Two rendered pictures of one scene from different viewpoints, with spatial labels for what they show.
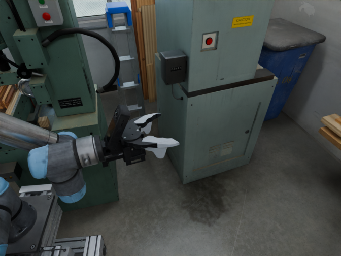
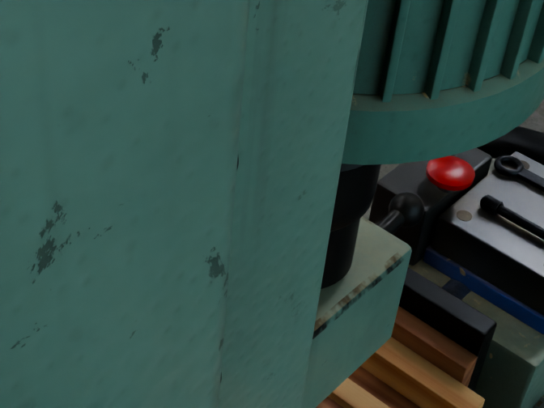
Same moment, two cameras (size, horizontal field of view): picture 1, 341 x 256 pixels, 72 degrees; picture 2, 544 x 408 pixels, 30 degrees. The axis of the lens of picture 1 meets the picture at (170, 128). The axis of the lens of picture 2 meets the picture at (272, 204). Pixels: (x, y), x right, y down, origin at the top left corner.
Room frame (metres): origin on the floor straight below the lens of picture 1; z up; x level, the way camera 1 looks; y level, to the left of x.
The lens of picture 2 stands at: (1.36, 0.62, 1.41)
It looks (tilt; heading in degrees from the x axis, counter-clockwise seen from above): 41 degrees down; 140
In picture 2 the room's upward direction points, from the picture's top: 6 degrees clockwise
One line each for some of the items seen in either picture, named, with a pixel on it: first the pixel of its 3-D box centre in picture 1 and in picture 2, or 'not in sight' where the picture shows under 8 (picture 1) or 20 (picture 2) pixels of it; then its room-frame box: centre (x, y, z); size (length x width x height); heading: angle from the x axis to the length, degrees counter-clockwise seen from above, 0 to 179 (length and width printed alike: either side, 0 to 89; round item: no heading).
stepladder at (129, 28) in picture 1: (127, 74); not in sight; (1.93, 0.40, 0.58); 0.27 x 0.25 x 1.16; 17
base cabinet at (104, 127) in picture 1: (69, 156); not in sight; (1.13, 0.74, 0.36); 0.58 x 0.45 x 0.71; 104
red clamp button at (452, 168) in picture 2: not in sight; (450, 172); (1.05, 1.02, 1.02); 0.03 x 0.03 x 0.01
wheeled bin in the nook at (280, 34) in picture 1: (262, 76); not in sight; (2.07, -0.91, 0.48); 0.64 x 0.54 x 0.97; 23
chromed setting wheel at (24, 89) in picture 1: (31, 87); not in sight; (1.01, 0.70, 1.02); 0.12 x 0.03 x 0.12; 104
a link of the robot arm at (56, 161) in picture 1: (56, 159); not in sight; (0.38, 0.28, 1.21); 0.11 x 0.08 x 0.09; 110
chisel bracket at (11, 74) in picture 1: (13, 76); (261, 337); (1.11, 0.84, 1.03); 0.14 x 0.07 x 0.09; 104
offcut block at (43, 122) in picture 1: (43, 122); not in sight; (0.98, 0.70, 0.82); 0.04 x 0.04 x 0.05; 13
